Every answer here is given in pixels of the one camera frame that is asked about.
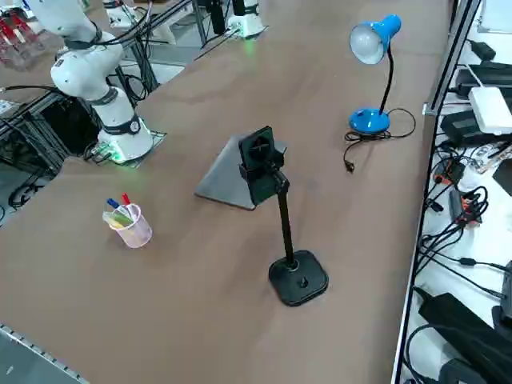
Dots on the blue desk lamp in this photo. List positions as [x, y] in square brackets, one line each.
[370, 122]

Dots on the black desktop phone stand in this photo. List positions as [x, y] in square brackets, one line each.
[298, 280]

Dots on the red capped pen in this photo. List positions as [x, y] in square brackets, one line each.
[126, 198]

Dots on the pink mesh pen cup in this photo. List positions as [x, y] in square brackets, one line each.
[134, 234]

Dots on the aluminium frame post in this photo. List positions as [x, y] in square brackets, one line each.
[452, 56]

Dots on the black orange power device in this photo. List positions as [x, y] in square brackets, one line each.
[466, 210]

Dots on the blue capped pen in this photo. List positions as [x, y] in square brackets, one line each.
[112, 202]

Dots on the white plastic box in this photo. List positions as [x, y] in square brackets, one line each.
[490, 110]

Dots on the grey closed laptop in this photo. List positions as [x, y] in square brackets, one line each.
[224, 180]

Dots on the black power adapter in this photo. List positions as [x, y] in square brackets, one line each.
[460, 126]

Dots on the black smartphone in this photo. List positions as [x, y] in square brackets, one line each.
[262, 194]

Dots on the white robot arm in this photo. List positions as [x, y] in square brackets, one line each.
[248, 16]
[80, 76]

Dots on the yellow green ruler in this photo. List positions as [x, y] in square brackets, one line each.
[120, 219]

